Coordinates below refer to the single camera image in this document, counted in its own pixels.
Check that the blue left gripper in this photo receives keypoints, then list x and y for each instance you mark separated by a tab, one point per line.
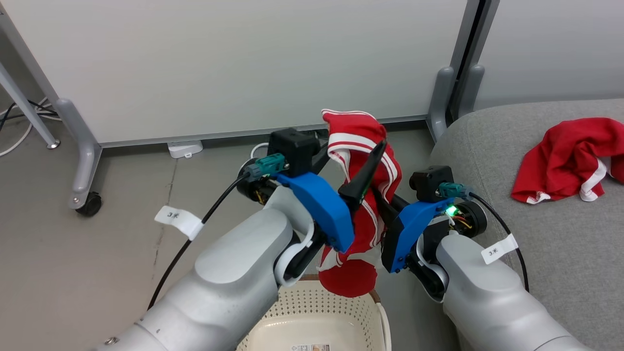
321	204

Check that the red garment with white trim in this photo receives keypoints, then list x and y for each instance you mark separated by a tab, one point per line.
560	156

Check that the grey metal table leg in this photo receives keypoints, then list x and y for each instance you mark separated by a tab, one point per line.
29	109

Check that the cream perforated laundry basket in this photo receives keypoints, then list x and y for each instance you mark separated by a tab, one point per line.
312	317

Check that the black caster wheel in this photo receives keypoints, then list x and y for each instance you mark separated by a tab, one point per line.
90	204

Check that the grey partition foot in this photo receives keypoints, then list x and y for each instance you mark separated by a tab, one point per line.
472	87
85	161
441	97

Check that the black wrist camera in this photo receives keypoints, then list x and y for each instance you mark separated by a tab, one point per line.
292	148
429	180

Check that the grey fabric sofa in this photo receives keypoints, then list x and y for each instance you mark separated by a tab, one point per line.
560	243

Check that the white basket sticker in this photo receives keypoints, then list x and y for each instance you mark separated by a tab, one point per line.
310	347

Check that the wide white partition panel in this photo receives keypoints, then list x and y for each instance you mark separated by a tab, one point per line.
243	63

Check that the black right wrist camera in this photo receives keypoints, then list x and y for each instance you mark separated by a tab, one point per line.
429	180

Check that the red white-striped garment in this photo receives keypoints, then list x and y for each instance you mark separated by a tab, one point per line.
351	131

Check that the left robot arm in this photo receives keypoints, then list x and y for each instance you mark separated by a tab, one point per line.
219	282

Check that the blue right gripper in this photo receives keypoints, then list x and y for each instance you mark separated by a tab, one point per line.
404	234

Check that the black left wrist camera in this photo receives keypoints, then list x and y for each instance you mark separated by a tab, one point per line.
292	148

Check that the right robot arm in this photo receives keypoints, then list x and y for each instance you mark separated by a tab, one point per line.
487	292

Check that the white adapter box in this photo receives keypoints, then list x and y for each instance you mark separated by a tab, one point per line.
185	148

